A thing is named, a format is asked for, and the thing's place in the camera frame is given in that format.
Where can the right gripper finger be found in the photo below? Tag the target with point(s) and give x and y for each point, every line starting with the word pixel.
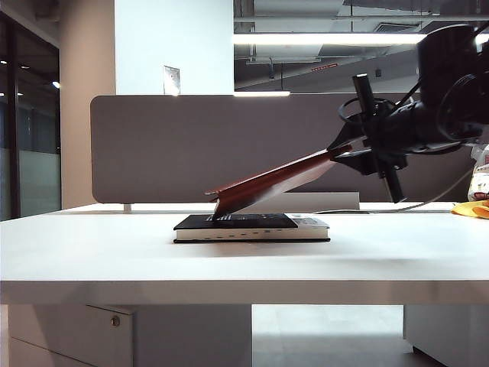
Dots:
pixel 363 160
pixel 349 137

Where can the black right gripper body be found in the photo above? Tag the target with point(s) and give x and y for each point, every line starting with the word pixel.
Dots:
pixel 397 130

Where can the red leather book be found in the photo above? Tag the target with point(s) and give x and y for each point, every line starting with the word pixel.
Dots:
pixel 275 183

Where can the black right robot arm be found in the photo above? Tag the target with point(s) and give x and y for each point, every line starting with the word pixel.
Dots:
pixel 454 76

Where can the black hardcover book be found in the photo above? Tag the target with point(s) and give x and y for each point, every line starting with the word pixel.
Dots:
pixel 248 234

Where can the short ceiling light strip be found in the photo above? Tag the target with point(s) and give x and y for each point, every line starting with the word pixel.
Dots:
pixel 260 93

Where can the clear plastic snack bag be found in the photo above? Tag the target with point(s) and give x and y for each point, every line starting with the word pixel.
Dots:
pixel 482 183

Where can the long ceiling light strip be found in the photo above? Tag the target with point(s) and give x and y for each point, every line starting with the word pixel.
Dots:
pixel 328 39

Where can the ceiling air vent grille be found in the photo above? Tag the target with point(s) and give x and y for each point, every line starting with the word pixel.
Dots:
pixel 397 27

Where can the yellow cloth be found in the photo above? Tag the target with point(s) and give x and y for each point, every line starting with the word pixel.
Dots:
pixel 472 210

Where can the grey fabric desk divider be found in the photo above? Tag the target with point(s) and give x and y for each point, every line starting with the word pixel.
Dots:
pixel 172 153

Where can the white storage cabinet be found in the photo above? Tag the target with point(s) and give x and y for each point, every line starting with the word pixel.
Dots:
pixel 451 329

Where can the round brass cabinet lock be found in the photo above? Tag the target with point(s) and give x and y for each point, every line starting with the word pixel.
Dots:
pixel 115 321

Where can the dark framed glass partition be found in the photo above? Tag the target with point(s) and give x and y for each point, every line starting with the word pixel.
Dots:
pixel 38 172

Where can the white drawer cabinet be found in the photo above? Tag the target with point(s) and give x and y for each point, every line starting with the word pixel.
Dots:
pixel 76 336

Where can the silver wall plate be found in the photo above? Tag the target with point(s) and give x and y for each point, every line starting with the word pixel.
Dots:
pixel 172 80

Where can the white divider bracket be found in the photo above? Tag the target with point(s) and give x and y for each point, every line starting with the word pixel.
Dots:
pixel 128 209

